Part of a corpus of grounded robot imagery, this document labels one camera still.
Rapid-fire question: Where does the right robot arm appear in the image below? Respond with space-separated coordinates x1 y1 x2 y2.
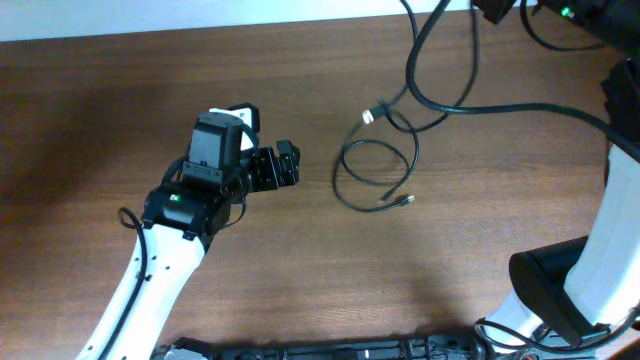
410 20 623 332

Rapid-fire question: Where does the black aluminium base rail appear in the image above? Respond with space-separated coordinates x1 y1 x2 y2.
149 329 640 360

